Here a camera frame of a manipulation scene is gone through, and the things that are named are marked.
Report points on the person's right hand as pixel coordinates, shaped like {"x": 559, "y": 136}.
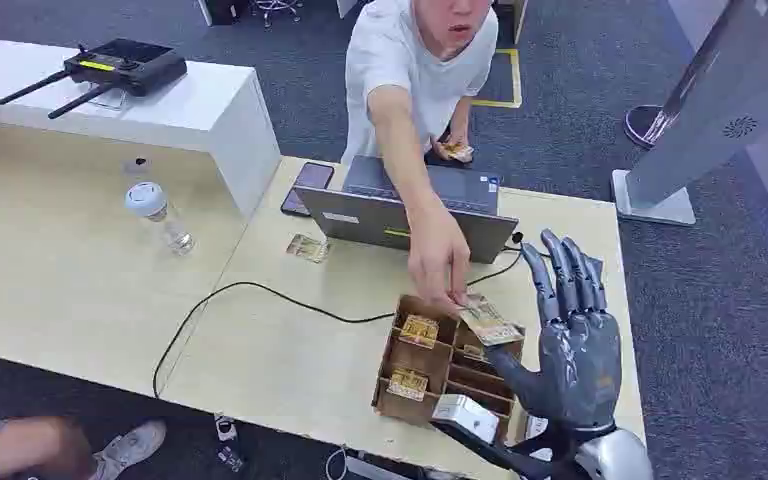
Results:
{"x": 438, "y": 258}

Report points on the person's left hand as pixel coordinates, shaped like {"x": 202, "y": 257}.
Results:
{"x": 447, "y": 146}

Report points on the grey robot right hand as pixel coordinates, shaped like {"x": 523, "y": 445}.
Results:
{"x": 579, "y": 371}

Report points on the stack of printed cards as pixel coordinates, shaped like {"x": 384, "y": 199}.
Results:
{"x": 460, "y": 152}

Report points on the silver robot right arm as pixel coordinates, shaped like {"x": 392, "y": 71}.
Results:
{"x": 616, "y": 458}

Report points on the grey laptop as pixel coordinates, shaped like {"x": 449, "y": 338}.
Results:
{"x": 384, "y": 222}

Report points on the yellow card stack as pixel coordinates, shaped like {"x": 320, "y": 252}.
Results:
{"x": 408, "y": 385}
{"x": 419, "y": 331}

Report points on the yellow floor tape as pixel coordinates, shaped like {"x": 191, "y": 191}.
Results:
{"x": 515, "y": 76}

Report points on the person in white shirt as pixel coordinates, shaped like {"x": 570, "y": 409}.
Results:
{"x": 397, "y": 60}

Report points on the wooden divided card box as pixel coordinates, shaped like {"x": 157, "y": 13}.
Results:
{"x": 417, "y": 361}

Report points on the black external drive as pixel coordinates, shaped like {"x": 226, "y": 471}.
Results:
{"x": 596, "y": 265}

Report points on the black smartphone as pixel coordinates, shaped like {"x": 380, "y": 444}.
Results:
{"x": 311, "y": 179}

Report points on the round metal stand base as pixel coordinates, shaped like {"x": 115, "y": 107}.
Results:
{"x": 642, "y": 126}

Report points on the office chair base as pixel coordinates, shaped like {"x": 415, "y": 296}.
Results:
{"x": 276, "y": 8}

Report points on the black box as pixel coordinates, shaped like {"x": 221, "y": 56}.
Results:
{"x": 224, "y": 10}

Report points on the white raised counter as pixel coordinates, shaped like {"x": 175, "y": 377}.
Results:
{"x": 178, "y": 112}

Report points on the grey kiosk stand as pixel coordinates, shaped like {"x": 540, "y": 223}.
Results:
{"x": 715, "y": 112}

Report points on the white and black plug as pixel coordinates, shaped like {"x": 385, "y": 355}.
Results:
{"x": 226, "y": 427}

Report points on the clear bottle with white cap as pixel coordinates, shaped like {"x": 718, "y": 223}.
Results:
{"x": 155, "y": 212}

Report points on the black power adapter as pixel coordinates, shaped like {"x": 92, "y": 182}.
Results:
{"x": 232, "y": 458}

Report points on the black controller with antennas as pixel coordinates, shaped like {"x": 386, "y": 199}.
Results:
{"x": 126, "y": 66}

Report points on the clear controller stand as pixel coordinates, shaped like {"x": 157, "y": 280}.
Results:
{"x": 109, "y": 99}

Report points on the grey sneaker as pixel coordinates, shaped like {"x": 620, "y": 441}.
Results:
{"x": 131, "y": 447}

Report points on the seated person's leg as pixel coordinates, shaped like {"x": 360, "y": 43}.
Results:
{"x": 20, "y": 450}

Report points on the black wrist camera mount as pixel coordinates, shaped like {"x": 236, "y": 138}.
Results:
{"x": 496, "y": 454}

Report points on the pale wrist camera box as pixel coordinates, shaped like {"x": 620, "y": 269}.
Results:
{"x": 467, "y": 416}

